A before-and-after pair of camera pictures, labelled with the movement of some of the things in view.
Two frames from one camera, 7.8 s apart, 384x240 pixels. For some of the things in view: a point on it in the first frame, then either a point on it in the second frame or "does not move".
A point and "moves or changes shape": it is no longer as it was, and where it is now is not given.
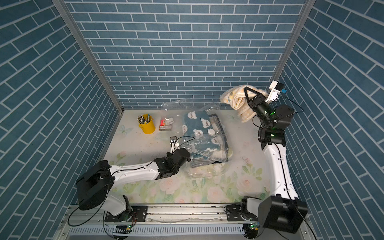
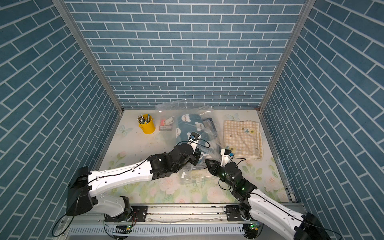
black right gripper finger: x=246 y=88 → x=214 y=167
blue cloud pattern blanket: x=204 y=137 moves or changes shape
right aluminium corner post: x=306 y=10 does not move
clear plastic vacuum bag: x=202 y=127 moves or changes shape
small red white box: x=163 y=126 does not move
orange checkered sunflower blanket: x=236 y=97 → x=244 y=136
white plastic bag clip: x=169 y=121 does not move
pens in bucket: x=141 y=119 does not move
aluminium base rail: x=199 y=221 does not move
